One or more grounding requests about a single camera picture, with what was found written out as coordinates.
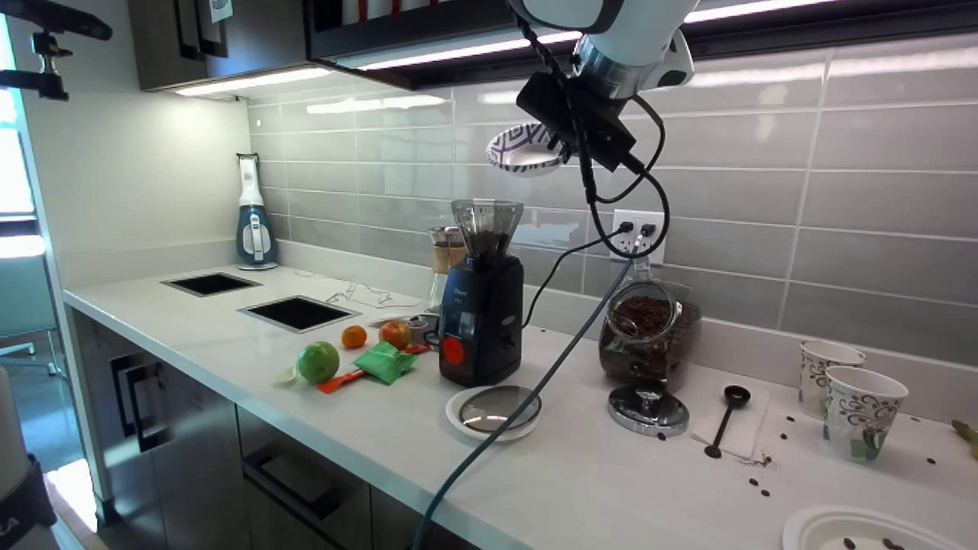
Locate orange red sachet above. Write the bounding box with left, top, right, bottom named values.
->
left=314, top=367, right=367, bottom=399

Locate white wall outlet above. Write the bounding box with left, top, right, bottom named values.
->
left=609, top=208, right=672, bottom=267

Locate glass bottle by sink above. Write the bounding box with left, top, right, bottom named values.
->
left=232, top=149, right=285, bottom=271

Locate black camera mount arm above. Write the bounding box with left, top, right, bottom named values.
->
left=0, top=0, right=115, bottom=103

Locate black coffee grinder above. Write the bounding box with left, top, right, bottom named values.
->
left=436, top=195, right=528, bottom=389

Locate green crumpled packet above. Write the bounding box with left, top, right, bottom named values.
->
left=355, top=341, right=419, bottom=389

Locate red apple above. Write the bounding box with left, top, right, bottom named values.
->
left=377, top=318, right=419, bottom=353

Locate white paper plate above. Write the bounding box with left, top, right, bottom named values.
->
left=780, top=504, right=973, bottom=550

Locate chrome jar lid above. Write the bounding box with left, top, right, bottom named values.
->
left=604, top=380, right=695, bottom=440

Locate dark base cabinet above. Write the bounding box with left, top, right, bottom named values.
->
left=68, top=310, right=483, bottom=550

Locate black overhead shelf unit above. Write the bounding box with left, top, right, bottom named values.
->
left=302, top=0, right=978, bottom=93

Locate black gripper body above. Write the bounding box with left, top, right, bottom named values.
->
left=526, top=103, right=584, bottom=169

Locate dark upper wall cabinet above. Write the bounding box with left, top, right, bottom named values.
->
left=125, top=0, right=317, bottom=93

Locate patterned paper cup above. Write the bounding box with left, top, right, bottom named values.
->
left=795, top=341, right=867, bottom=423
left=824, top=363, right=912, bottom=464

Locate white round grinder lid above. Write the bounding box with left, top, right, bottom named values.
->
left=444, top=383, right=544, bottom=448

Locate black grinder power cord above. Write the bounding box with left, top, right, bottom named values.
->
left=516, top=222, right=636, bottom=332

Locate teal blue cable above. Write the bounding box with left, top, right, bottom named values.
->
left=409, top=238, right=654, bottom=550

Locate green apple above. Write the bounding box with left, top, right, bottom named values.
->
left=295, top=341, right=342, bottom=389

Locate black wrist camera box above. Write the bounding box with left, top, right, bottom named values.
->
left=513, top=72, right=641, bottom=175

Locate black robot wrist cable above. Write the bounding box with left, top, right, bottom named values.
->
left=507, top=0, right=677, bottom=263

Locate coffee filter with grounds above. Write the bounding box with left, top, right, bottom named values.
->
left=483, top=119, right=576, bottom=177

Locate black measuring spoon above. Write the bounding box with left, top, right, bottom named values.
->
left=702, top=383, right=754, bottom=462

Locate glass jar of coffee beans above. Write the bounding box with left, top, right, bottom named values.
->
left=597, top=256, right=705, bottom=392

